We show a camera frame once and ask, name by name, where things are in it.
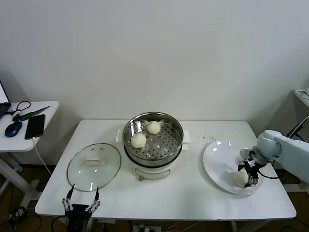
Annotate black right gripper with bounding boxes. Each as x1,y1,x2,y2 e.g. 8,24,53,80
238,157,260,189

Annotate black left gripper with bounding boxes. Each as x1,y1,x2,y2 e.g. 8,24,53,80
62,183,101,232

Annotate glass lid with cream handle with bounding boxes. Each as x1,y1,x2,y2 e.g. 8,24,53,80
67,143,122,192

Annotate stainless steel steamer basket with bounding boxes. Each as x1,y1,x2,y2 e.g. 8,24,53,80
116,111,191,162

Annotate white round plate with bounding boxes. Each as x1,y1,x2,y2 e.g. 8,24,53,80
202,140,264,195

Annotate white floor power strip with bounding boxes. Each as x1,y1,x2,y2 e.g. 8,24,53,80
132,224,162,232

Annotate white electric cooker base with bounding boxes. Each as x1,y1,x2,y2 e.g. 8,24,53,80
124,142,190,182

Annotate black smartphone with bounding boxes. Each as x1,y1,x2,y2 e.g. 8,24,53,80
24,114,46,140

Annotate white side shelf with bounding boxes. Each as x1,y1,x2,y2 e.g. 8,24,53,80
293,88,309,108

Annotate white side table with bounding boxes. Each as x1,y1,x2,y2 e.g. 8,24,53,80
0,101,60,203

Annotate blue computer mouse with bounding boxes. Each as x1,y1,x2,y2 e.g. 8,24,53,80
4,120,23,138

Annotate black laptop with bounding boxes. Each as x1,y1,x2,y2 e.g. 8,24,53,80
0,78,12,119

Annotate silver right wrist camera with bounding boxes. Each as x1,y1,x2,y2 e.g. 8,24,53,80
239,149,254,160

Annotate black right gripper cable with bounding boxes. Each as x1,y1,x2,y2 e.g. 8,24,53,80
257,169,278,180

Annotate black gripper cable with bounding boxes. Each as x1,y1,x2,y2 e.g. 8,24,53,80
257,169,278,180
52,215,68,232

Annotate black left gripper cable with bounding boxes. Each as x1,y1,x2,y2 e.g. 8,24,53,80
52,215,68,232

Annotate black hanging cable with adapter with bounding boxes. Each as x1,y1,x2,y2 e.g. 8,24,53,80
284,120,306,142

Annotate black floor cables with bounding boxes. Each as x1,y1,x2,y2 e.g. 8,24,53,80
8,205,44,232

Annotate white charging cable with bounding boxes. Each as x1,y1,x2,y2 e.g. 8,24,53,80
31,136,53,175

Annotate green knife with black lanyard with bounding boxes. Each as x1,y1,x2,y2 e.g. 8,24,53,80
7,100,51,121

